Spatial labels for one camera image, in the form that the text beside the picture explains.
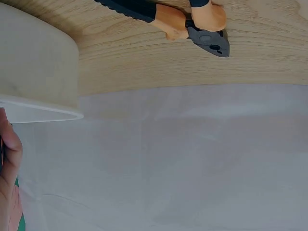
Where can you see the green mat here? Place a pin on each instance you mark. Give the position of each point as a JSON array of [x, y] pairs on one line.
[[23, 222]]

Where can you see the orange and black pliers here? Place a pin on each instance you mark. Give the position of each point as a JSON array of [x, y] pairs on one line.
[[207, 41]]

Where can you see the person's left hand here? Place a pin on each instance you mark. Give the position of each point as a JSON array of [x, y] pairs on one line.
[[8, 168]]

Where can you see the person's left thumb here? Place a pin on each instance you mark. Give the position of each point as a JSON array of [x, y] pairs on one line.
[[10, 149]]

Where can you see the white plastic bowl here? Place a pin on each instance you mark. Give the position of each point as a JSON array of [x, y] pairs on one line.
[[36, 67]]

